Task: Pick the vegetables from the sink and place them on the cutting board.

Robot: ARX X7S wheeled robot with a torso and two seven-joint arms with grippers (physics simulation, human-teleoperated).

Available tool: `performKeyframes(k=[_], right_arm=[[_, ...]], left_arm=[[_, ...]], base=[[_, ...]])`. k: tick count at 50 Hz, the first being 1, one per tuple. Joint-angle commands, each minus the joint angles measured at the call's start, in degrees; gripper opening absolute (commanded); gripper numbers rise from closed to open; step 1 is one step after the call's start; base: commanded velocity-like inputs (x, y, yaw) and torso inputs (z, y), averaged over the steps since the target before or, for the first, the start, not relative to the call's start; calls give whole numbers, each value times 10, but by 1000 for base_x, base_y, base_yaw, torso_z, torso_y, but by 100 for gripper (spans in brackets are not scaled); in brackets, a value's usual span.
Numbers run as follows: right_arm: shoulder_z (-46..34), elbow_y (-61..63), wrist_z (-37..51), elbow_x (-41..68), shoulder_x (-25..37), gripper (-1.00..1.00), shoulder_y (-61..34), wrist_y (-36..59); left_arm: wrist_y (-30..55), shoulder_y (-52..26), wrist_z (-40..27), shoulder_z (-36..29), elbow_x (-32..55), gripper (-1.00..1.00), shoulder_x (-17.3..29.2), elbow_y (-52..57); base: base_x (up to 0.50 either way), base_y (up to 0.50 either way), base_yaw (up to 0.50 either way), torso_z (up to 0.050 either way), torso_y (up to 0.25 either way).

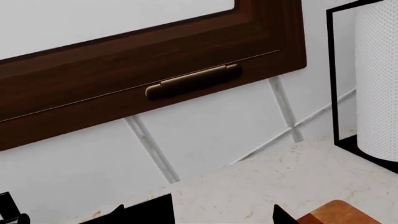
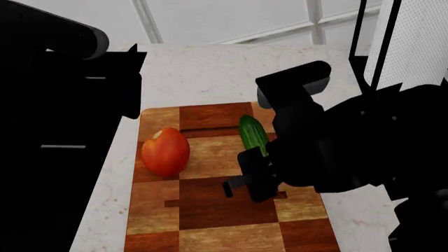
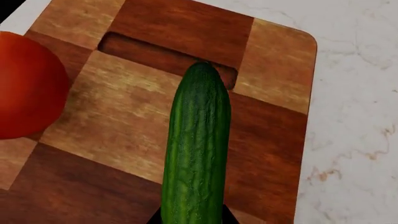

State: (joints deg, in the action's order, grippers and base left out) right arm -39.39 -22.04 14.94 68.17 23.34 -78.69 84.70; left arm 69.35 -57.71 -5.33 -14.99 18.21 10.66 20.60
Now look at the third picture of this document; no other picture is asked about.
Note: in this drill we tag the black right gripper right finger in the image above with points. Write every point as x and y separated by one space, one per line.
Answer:
229 215

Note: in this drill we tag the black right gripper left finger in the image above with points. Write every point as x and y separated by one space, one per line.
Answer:
155 217

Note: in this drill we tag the green cucumber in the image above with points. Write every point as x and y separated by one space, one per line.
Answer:
197 144

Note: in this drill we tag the checkered wooden cutting board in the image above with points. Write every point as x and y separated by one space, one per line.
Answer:
124 112

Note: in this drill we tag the red tomato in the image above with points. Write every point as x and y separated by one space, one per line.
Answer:
28 86

